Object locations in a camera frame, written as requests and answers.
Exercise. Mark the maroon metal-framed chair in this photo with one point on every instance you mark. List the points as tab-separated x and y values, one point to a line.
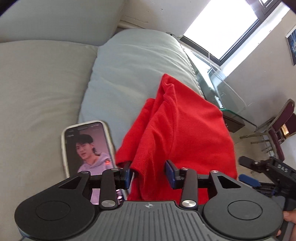
284	115

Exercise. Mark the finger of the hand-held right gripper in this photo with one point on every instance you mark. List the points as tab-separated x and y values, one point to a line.
248	179
254	163

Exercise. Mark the dark brown box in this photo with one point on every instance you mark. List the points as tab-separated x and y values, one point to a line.
233	121

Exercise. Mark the light grey armrest cushion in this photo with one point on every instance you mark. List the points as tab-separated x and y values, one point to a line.
129	69

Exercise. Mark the red shirt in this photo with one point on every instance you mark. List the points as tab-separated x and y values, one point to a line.
185	127

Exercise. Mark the person's right hand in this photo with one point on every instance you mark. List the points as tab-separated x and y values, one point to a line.
290	216

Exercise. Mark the framed wall picture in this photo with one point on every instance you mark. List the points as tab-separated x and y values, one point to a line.
292	48

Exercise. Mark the glass side table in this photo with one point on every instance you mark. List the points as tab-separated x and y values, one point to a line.
231	92

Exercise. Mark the grey sofa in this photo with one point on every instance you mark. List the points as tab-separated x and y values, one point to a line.
34	92

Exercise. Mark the smartphone in white case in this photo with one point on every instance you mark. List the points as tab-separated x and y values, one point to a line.
85	148

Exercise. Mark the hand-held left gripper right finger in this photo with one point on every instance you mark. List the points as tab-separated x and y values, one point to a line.
170	174

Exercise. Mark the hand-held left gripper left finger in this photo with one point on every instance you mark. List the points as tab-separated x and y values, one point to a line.
127	176

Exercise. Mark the black-framed window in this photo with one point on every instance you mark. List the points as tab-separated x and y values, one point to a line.
222	30

